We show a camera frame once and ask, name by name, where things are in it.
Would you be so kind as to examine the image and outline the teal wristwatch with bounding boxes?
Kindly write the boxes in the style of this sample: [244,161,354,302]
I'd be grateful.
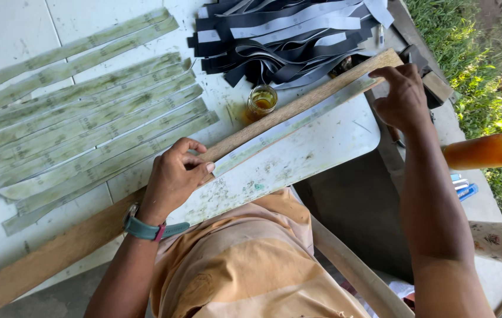
[122,202,191,242]

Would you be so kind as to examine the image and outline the person's right hand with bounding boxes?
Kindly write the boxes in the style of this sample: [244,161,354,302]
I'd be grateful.
[368,63,433,136]

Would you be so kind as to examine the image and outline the orange liquid bottle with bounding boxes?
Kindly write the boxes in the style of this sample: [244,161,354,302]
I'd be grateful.
[442,134,502,171]

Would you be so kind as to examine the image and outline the small wooden block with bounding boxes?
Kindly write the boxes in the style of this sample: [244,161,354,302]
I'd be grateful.
[421,71,454,105]

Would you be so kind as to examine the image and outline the brown-handled tool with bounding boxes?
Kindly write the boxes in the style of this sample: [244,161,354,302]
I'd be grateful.
[386,125,407,149]

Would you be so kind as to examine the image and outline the white plastic table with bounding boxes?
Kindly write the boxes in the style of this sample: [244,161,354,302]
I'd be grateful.
[166,92,382,227]

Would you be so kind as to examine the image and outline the blue packets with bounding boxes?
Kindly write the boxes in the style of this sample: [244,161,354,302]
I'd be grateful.
[450,173,480,202]

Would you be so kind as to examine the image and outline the person's left hand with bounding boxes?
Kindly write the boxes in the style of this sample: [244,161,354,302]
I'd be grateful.
[138,137,216,224]

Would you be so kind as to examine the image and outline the row of green-stained strips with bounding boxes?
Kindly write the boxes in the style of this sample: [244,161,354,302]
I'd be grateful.
[0,6,221,237]

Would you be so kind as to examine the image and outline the pile of black sandpaper strips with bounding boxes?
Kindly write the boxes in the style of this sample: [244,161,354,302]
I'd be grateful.
[187,0,395,91]

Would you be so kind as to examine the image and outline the black metal tool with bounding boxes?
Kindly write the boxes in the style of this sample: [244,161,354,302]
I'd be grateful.
[399,44,444,110]

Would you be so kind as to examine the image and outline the glass jar of amber glue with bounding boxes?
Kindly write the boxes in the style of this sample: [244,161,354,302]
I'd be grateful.
[246,84,278,121]

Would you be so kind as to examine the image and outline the white cloth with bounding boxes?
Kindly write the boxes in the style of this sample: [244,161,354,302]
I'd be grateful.
[387,280,416,307]

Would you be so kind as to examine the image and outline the white sandpaper strip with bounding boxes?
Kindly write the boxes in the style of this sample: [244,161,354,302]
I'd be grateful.
[212,73,385,178]

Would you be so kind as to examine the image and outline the beige plastic chair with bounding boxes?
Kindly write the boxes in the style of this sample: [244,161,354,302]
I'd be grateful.
[310,216,416,318]

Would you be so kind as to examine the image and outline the long wooden plank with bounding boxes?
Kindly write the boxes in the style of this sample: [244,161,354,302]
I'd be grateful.
[0,48,404,318]

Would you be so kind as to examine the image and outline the person's orange shirt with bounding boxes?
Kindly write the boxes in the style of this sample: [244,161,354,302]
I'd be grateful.
[150,187,372,318]

